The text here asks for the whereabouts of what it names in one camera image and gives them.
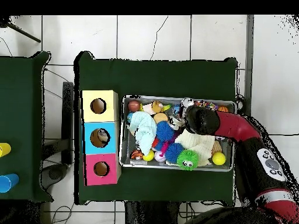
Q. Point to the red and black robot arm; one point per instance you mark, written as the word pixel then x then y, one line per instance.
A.
pixel 233 126

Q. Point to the colourful polka dot cloth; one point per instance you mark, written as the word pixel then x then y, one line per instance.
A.
pixel 205 105

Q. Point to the yellow cylinder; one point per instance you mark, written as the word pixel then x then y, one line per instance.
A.
pixel 4 149

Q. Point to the green spiky rubber ball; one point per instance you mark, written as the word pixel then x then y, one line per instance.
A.
pixel 188 159

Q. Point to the blue spiky rubber ball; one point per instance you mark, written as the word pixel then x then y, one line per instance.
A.
pixel 174 152
pixel 165 130

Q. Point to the wooden box with three holes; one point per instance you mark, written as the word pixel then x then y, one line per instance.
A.
pixel 109 112

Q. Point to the cream waffle cloth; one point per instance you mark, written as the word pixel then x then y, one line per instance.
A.
pixel 198 145

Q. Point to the brown football toy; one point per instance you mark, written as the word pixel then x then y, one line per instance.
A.
pixel 134 106

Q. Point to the black frame stand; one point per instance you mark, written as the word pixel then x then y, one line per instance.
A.
pixel 67 116

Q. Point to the orange tiger striped toy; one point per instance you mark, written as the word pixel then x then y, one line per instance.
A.
pixel 136 154

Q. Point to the black tripod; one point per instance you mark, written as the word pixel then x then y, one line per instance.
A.
pixel 23 35

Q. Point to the crushed silver drink can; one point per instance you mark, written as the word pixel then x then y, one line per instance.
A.
pixel 176 123

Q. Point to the gray round floor base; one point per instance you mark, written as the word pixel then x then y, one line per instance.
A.
pixel 55 173

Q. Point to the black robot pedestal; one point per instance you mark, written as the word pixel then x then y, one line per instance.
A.
pixel 151 214

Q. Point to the blue cylinder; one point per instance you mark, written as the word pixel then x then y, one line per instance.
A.
pixel 8 183

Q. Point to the yellow foam ball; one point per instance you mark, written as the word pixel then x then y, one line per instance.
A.
pixel 218 158

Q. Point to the light blue waffle cloth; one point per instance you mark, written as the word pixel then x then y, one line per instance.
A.
pixel 143 128

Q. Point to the dark green table cloth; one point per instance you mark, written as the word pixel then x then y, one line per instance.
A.
pixel 18 105
pixel 163 77

